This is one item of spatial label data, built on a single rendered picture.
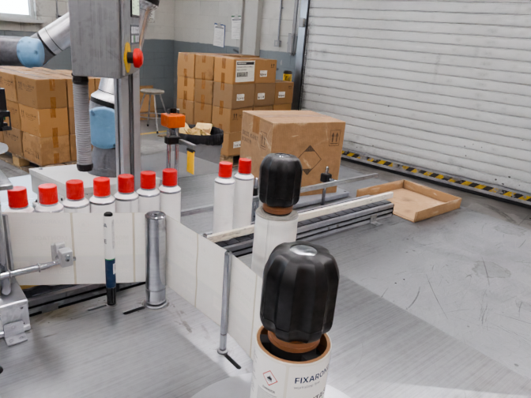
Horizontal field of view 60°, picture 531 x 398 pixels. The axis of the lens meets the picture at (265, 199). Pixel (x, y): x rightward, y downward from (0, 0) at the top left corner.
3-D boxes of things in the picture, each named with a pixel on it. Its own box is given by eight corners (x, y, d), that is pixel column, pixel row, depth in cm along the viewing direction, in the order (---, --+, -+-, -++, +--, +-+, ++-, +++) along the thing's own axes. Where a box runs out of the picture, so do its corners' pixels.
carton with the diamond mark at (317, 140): (266, 200, 161) (273, 122, 152) (238, 179, 180) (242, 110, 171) (337, 192, 175) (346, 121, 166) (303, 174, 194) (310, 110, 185)
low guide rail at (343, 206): (72, 279, 93) (71, 270, 93) (69, 276, 94) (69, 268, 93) (393, 197, 159) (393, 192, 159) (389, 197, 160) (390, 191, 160)
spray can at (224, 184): (219, 244, 117) (223, 167, 110) (208, 236, 121) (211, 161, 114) (235, 239, 120) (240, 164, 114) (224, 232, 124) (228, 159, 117)
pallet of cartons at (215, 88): (225, 170, 492) (231, 58, 454) (171, 153, 540) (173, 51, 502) (290, 154, 583) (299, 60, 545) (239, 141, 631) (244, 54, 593)
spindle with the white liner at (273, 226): (266, 309, 91) (280, 163, 81) (239, 289, 97) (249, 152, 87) (299, 297, 96) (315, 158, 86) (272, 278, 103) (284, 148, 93)
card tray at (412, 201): (414, 223, 157) (416, 212, 155) (355, 199, 175) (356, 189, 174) (459, 208, 175) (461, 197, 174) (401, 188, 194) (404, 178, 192)
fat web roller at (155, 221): (149, 312, 87) (149, 220, 81) (139, 301, 90) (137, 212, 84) (171, 305, 90) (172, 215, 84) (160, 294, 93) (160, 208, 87)
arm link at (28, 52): (47, 39, 129) (4, 35, 126) (35, 36, 118) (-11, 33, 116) (49, 68, 131) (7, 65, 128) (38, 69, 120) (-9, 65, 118)
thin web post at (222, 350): (220, 357, 77) (226, 255, 70) (214, 351, 78) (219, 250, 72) (231, 352, 78) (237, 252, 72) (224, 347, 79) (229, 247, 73)
